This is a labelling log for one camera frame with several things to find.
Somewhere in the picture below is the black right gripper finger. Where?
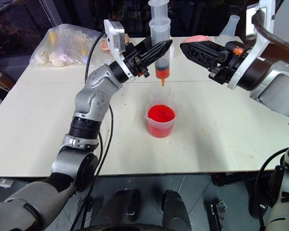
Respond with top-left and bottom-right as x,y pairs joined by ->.
185,40 -> 228,54
180,42 -> 223,72

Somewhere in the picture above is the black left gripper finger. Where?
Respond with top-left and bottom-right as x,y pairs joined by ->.
140,39 -> 173,70
132,37 -> 153,56

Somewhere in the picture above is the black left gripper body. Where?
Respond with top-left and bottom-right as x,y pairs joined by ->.
123,42 -> 150,79

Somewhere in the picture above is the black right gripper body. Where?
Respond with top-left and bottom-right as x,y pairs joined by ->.
208,40 -> 250,85

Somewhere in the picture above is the large clear plastic syringe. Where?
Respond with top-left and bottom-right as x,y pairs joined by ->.
148,0 -> 172,87

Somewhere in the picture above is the empty clear plastic cup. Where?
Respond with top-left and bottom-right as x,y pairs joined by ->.
148,83 -> 172,103

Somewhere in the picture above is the plastic cup of red liquid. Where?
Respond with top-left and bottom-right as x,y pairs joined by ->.
144,98 -> 183,139

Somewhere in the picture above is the pink plastic bowl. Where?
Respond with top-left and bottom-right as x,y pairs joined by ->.
184,35 -> 211,44

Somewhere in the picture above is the translucent plastic flask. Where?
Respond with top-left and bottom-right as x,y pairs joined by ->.
217,14 -> 240,44

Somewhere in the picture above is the clear plastic bag of items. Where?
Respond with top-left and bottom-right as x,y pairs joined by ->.
28,25 -> 109,70

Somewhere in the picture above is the dark rounded shape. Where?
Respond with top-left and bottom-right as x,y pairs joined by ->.
99,188 -> 141,231
160,189 -> 192,231

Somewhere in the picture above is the white power adapter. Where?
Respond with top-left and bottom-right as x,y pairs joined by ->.
0,177 -> 14,188

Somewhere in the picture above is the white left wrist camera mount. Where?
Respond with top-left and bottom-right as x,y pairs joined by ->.
103,19 -> 137,81

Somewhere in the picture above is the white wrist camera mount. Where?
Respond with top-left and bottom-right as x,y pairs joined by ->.
103,19 -> 137,81
227,0 -> 276,90

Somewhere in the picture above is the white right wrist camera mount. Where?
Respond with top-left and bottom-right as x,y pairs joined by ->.
227,0 -> 276,90

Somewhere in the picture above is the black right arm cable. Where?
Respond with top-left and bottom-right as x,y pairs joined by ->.
251,9 -> 289,231

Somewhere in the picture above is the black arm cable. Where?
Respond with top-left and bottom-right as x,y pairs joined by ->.
70,31 -> 115,231
251,9 -> 289,231

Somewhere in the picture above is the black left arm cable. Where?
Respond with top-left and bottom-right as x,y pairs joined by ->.
70,31 -> 115,231

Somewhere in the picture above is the black floor bracket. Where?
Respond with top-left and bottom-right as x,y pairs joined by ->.
210,200 -> 230,231

